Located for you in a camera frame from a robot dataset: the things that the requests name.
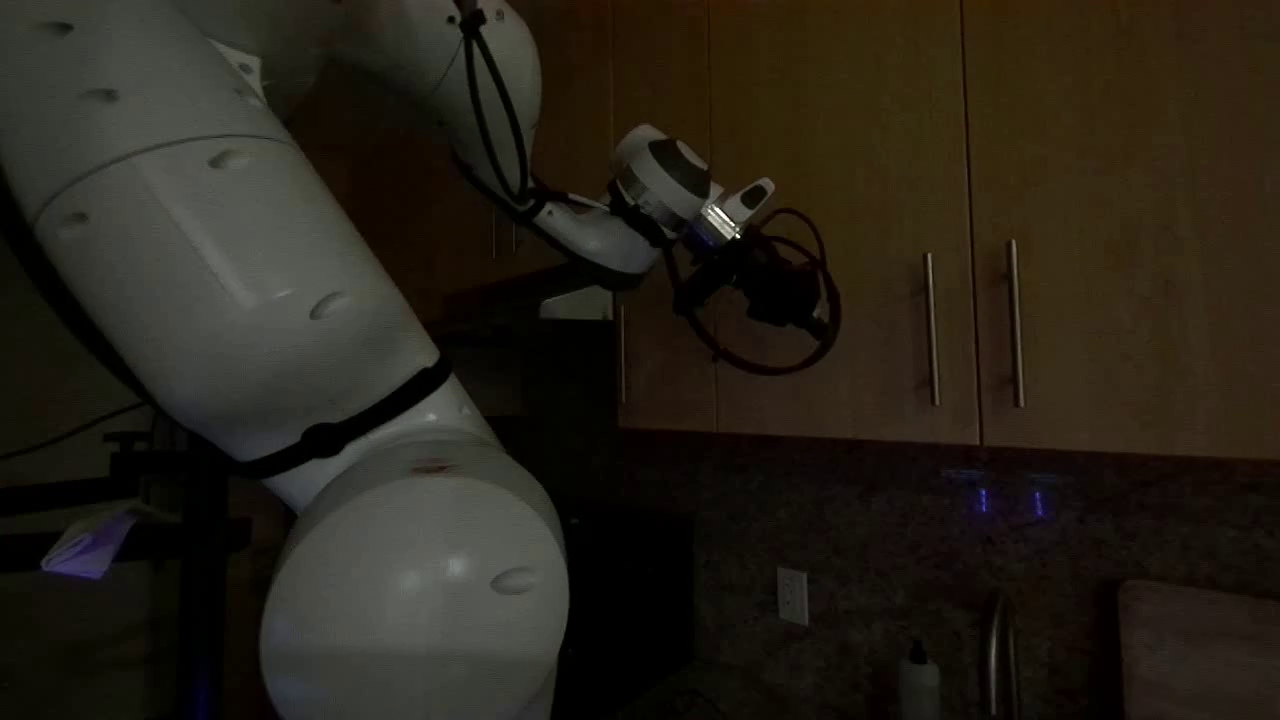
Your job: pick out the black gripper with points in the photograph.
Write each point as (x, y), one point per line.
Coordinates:
(781, 287)

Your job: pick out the wooden cabinet door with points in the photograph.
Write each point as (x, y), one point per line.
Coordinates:
(1145, 203)
(841, 132)

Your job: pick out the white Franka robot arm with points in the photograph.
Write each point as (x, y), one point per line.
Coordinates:
(203, 243)

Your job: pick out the dark stove range hood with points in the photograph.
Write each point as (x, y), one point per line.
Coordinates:
(532, 363)

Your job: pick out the wooden cabinet over hood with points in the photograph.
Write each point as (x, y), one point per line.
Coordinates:
(575, 80)

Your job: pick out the blue indicator light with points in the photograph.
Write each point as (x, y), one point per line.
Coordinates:
(982, 503)
(1036, 503)

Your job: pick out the soap dispenser bottle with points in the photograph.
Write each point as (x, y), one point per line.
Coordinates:
(919, 684)

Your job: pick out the black metal stand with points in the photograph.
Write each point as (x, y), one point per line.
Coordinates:
(203, 603)

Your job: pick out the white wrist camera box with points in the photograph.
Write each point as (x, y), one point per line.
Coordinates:
(743, 207)

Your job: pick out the white wall outlet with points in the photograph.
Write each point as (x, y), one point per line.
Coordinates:
(795, 598)

